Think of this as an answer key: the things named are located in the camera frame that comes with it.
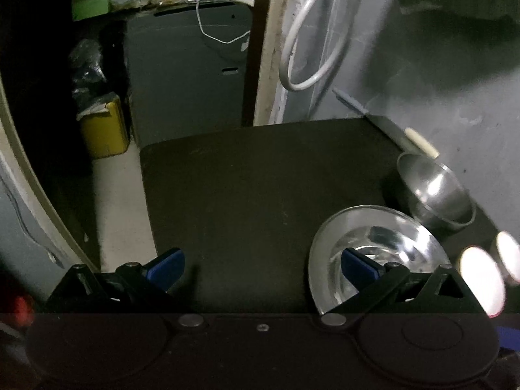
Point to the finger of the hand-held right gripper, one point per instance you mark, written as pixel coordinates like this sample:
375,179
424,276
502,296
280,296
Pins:
510,339

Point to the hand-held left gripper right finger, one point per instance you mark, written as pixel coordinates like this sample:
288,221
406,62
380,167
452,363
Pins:
357,268

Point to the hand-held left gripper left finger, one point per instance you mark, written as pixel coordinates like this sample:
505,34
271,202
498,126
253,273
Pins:
166,268

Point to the stainless steel plate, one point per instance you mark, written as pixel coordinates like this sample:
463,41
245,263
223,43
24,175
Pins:
390,235

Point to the white bowl with red rim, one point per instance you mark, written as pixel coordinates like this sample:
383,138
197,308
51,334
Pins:
510,256
481,280

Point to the stainless steel bowl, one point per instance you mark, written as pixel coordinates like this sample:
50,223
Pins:
436,189

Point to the yellow plastic container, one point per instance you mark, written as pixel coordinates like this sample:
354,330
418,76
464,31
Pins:
105,130

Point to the dark grey cabinet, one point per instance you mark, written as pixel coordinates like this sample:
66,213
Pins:
178,81

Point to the black plastic bag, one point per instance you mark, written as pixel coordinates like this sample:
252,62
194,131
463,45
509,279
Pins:
87,73

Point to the green box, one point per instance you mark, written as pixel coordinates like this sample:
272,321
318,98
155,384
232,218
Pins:
91,6

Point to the grey wall pipe fitting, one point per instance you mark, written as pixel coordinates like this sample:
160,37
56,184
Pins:
351,101

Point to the cream door frame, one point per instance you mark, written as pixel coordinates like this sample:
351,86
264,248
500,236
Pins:
270,48

